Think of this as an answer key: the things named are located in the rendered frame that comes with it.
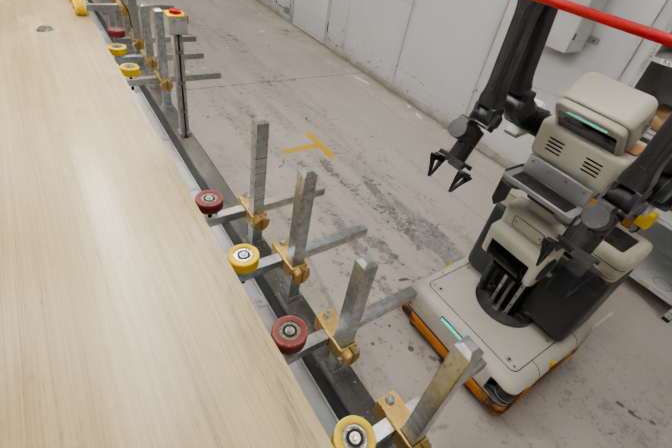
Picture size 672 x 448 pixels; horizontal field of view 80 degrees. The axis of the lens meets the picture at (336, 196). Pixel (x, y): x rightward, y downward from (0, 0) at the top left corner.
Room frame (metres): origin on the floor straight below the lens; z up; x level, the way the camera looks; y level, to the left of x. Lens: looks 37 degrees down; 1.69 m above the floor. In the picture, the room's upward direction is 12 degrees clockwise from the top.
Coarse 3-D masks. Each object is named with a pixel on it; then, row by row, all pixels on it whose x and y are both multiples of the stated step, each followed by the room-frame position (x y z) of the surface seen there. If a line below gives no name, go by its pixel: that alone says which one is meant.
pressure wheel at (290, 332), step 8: (280, 320) 0.53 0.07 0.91; (288, 320) 0.53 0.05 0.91; (296, 320) 0.54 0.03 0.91; (272, 328) 0.51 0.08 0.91; (280, 328) 0.51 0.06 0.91; (288, 328) 0.51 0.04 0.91; (296, 328) 0.52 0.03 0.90; (304, 328) 0.52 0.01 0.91; (272, 336) 0.49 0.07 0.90; (280, 336) 0.49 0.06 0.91; (288, 336) 0.50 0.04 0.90; (296, 336) 0.50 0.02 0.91; (304, 336) 0.50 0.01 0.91; (280, 344) 0.47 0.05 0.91; (288, 344) 0.48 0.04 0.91; (296, 344) 0.48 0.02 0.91; (304, 344) 0.50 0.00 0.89; (280, 352) 0.47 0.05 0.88; (288, 352) 0.47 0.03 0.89; (296, 352) 0.48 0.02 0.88
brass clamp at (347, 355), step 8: (320, 320) 0.61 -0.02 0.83; (328, 320) 0.61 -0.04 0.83; (336, 320) 0.62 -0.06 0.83; (320, 328) 0.60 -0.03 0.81; (328, 328) 0.59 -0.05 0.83; (328, 336) 0.57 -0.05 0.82; (328, 344) 0.57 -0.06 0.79; (336, 344) 0.55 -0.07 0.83; (352, 344) 0.56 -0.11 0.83; (336, 352) 0.54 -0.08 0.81; (344, 352) 0.54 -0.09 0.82; (352, 352) 0.54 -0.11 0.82; (336, 360) 0.54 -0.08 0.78; (344, 360) 0.52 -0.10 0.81; (352, 360) 0.54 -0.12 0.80
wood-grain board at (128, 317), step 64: (0, 0) 2.14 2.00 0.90; (64, 0) 2.35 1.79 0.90; (0, 64) 1.44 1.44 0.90; (64, 64) 1.55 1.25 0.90; (0, 128) 1.02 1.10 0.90; (64, 128) 1.09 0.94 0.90; (128, 128) 1.17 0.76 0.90; (0, 192) 0.75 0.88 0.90; (64, 192) 0.80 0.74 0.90; (128, 192) 0.85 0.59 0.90; (0, 256) 0.55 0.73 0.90; (64, 256) 0.59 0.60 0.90; (128, 256) 0.63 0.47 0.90; (192, 256) 0.67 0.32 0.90; (0, 320) 0.41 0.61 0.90; (64, 320) 0.43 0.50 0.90; (128, 320) 0.46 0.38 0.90; (192, 320) 0.49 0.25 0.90; (256, 320) 0.52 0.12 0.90; (0, 384) 0.29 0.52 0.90; (64, 384) 0.31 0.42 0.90; (128, 384) 0.34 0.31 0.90; (192, 384) 0.36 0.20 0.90; (256, 384) 0.38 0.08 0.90
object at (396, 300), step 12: (408, 288) 0.78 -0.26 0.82; (384, 300) 0.72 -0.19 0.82; (396, 300) 0.73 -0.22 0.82; (408, 300) 0.75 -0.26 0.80; (372, 312) 0.67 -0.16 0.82; (384, 312) 0.69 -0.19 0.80; (360, 324) 0.64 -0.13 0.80; (312, 336) 0.57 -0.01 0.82; (324, 336) 0.57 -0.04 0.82; (312, 348) 0.54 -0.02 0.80; (288, 360) 0.50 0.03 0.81
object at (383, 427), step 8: (480, 360) 0.59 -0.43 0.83; (480, 368) 0.56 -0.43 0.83; (472, 376) 0.55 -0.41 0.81; (416, 400) 0.45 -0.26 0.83; (408, 408) 0.43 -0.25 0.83; (376, 424) 0.39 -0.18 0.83; (384, 424) 0.39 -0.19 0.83; (376, 432) 0.37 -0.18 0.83; (384, 432) 0.37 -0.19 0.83; (392, 432) 0.38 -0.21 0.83; (376, 440) 0.36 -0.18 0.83; (384, 440) 0.37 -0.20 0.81
